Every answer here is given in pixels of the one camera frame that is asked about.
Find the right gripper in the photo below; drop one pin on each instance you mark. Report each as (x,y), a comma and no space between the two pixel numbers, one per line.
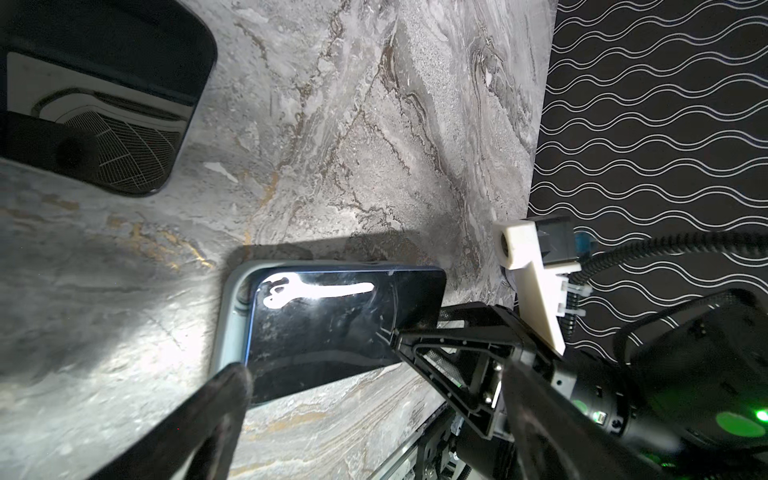
(462,354)

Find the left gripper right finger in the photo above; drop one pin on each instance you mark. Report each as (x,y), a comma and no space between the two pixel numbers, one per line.
(556,441)

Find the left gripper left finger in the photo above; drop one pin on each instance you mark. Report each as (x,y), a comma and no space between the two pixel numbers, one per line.
(200,436)

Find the blue phone black screen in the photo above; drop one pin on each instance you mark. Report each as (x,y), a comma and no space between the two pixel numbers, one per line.
(312,324)

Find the light blue phone case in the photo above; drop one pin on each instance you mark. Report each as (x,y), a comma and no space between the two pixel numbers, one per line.
(230,335)

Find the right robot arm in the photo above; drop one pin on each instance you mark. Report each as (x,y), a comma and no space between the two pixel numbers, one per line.
(683,396)

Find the black phone upper left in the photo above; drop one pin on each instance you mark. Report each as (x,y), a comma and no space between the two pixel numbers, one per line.
(102,92)

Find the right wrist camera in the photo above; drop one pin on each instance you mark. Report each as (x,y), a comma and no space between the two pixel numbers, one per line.
(541,254)

